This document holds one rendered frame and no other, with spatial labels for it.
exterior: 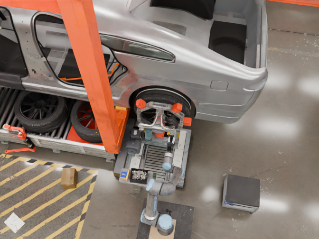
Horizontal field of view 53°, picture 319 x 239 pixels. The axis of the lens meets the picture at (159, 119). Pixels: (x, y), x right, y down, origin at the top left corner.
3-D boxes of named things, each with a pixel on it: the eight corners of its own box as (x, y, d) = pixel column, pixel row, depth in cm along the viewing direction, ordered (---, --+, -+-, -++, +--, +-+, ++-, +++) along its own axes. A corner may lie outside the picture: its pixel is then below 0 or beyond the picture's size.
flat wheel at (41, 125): (20, 138, 421) (13, 130, 401) (19, 97, 453) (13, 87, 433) (70, 129, 429) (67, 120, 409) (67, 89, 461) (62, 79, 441)
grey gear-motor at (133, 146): (145, 132, 449) (145, 120, 419) (139, 160, 429) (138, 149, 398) (133, 130, 451) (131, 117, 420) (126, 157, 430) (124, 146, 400)
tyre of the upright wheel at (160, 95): (157, 72, 348) (127, 96, 398) (153, 90, 336) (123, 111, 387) (203, 98, 375) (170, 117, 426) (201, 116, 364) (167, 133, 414)
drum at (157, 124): (166, 119, 380) (166, 113, 368) (163, 134, 370) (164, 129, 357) (154, 117, 381) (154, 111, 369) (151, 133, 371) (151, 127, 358)
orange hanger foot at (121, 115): (131, 106, 418) (129, 92, 388) (122, 142, 393) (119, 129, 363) (118, 105, 419) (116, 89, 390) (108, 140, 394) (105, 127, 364)
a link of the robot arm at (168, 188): (174, 189, 295) (185, 167, 359) (161, 185, 297) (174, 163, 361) (171, 201, 297) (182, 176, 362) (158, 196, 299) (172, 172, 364)
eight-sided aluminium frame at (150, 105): (182, 130, 396) (185, 106, 349) (181, 134, 393) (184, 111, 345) (138, 123, 400) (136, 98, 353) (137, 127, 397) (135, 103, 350)
